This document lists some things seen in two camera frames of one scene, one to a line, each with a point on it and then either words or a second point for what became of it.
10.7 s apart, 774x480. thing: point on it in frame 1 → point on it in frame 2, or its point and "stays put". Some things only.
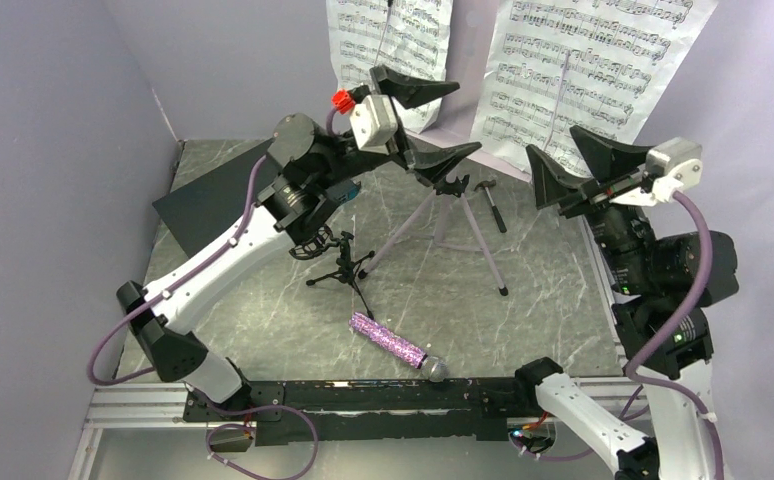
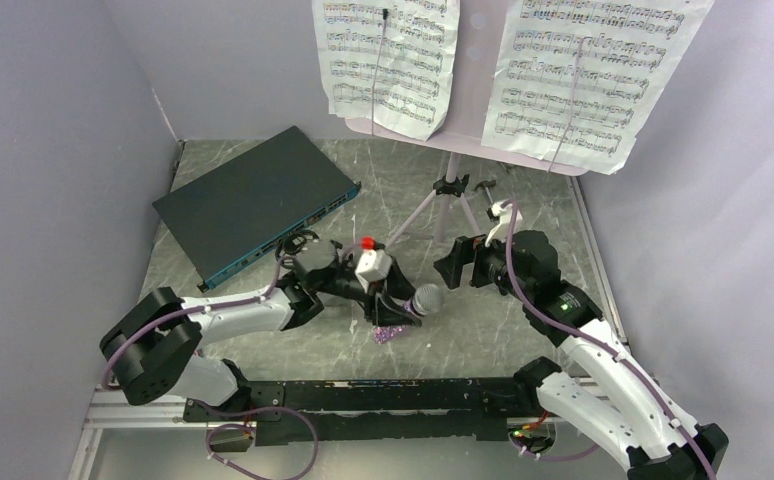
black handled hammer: [492, 183] stays put
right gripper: [604, 156] → [467, 250]
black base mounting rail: [393, 410] stays put
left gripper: [428, 166] → [386, 313]
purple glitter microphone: [433, 367] → [427, 299]
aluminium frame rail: [140, 406] stays put
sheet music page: [603, 66] stays put
